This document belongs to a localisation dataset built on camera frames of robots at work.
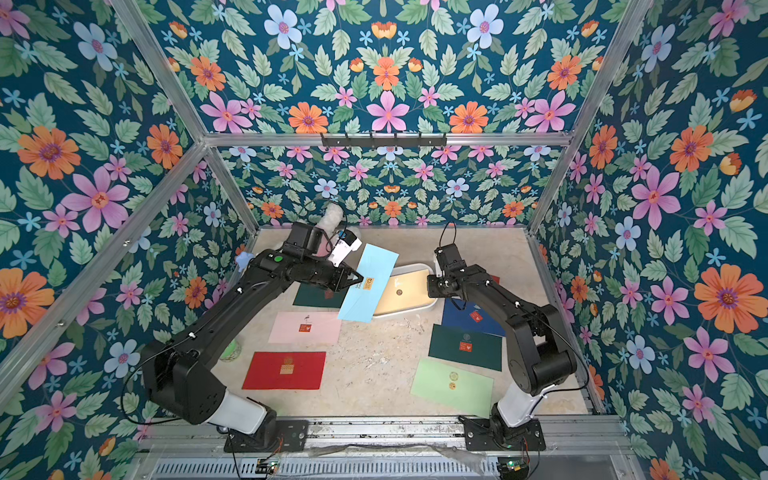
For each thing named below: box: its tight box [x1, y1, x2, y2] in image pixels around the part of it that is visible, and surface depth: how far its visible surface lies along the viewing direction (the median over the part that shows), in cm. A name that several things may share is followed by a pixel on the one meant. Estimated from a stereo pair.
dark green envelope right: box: [428, 324, 503, 372], surface depth 91 cm
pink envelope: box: [268, 311, 342, 345], surface depth 95 cm
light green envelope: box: [410, 358, 494, 419], surface depth 84 cm
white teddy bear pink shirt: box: [312, 202, 345, 257], surface depth 110 cm
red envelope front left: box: [242, 351, 327, 390], surface depth 88 cm
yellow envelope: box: [374, 269, 435, 315], surface depth 96 cm
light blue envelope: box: [338, 243, 400, 324], surface depth 79 cm
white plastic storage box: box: [372, 263, 439, 319], surface depth 90 cm
